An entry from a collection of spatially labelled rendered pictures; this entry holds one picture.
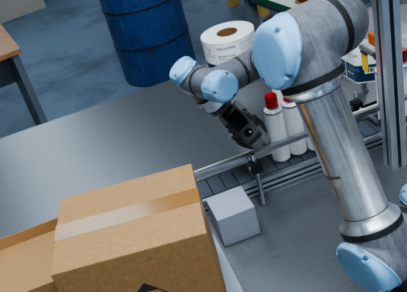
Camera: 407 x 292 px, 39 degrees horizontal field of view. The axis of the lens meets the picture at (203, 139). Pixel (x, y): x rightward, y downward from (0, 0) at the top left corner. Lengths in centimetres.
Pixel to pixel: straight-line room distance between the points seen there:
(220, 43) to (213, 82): 77
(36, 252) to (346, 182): 95
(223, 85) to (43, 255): 70
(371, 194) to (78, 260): 55
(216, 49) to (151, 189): 95
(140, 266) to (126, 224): 10
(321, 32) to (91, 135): 131
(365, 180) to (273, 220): 51
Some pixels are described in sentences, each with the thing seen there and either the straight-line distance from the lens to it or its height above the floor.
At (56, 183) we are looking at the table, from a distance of 193.
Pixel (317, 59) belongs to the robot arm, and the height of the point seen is 139.
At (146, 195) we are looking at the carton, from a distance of 121.
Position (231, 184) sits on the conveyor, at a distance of 157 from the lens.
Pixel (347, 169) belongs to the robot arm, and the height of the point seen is 120.
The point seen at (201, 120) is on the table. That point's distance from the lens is 200.
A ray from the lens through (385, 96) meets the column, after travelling 150.
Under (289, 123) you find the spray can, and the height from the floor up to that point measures 99.
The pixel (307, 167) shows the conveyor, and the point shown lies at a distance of 161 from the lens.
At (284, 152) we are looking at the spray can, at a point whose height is 91.
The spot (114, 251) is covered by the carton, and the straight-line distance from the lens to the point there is 110.
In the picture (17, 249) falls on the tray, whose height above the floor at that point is 83.
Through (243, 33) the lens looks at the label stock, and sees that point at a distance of 210.
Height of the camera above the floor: 181
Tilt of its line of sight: 31 degrees down
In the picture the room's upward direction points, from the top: 15 degrees counter-clockwise
